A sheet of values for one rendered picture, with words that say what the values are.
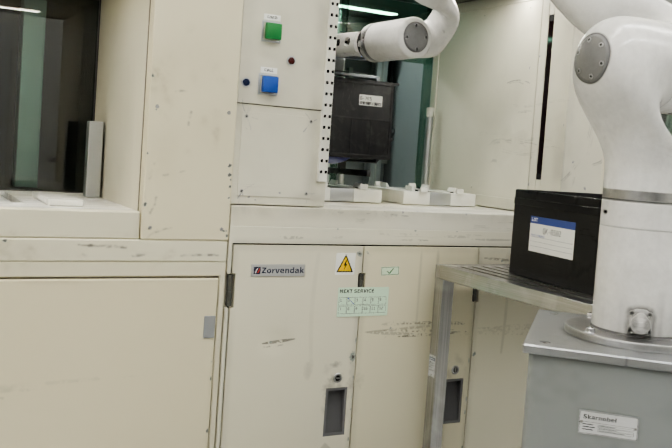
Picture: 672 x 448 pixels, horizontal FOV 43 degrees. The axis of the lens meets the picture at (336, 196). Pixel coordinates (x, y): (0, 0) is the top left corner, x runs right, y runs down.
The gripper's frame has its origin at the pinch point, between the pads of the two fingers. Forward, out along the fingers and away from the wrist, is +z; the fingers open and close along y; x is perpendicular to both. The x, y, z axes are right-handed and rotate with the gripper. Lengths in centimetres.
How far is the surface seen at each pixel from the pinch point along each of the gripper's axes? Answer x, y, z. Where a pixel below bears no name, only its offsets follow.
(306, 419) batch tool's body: -78, -17, -27
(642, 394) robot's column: -51, -16, -106
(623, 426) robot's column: -55, -18, -105
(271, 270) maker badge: -48, -27, -27
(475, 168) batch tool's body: -25.9, 41.6, -3.6
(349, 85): -9.2, -1.8, -9.9
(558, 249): -40, 16, -60
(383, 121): -16.5, 7.4, -10.7
